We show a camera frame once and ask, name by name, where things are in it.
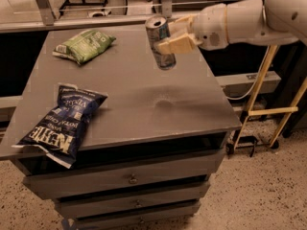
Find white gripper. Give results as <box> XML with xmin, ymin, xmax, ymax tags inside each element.
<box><xmin>154</xmin><ymin>4</ymin><xmax>228</xmax><ymax>55</ymax></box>

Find silver blue Red Bull can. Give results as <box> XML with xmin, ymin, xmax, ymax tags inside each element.
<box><xmin>145</xmin><ymin>15</ymin><xmax>177</xmax><ymax>70</ymax></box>

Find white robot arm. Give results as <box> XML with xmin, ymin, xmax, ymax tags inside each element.
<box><xmin>154</xmin><ymin>0</ymin><xmax>307</xmax><ymax>55</ymax></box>

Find green chip bag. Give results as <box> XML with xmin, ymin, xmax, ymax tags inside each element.
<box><xmin>53</xmin><ymin>30</ymin><xmax>116</xmax><ymax>65</ymax></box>

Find grey drawer cabinet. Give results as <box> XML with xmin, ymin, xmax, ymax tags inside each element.
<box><xmin>0</xmin><ymin>20</ymin><xmax>243</xmax><ymax>230</ymax></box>

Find grey metal railing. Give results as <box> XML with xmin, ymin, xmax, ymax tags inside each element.
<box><xmin>0</xmin><ymin>0</ymin><xmax>289</xmax><ymax>35</ymax></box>

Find dark blue Kettle chip bag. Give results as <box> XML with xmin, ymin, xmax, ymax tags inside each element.
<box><xmin>13</xmin><ymin>84</ymin><xmax>106</xmax><ymax>169</ymax></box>

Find top grey drawer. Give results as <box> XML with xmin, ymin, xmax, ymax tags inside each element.
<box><xmin>23</xmin><ymin>149</ymin><xmax>224</xmax><ymax>199</ymax></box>

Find grey drawer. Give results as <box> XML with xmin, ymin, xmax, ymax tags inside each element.
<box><xmin>72</xmin><ymin>199</ymin><xmax>201</xmax><ymax>230</ymax></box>
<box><xmin>56</xmin><ymin>181</ymin><xmax>209</xmax><ymax>219</ymax></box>
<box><xmin>23</xmin><ymin>149</ymin><xmax>224</xmax><ymax>199</ymax></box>

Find bottom grey drawer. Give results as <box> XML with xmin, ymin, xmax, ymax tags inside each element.
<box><xmin>72</xmin><ymin>199</ymin><xmax>201</xmax><ymax>230</ymax></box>

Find middle grey drawer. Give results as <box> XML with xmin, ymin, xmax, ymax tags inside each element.
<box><xmin>56</xmin><ymin>181</ymin><xmax>209</xmax><ymax>219</ymax></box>

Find yellow wheeled cart frame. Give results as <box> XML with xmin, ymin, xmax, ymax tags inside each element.
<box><xmin>225</xmin><ymin>44</ymin><xmax>307</xmax><ymax>155</ymax></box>

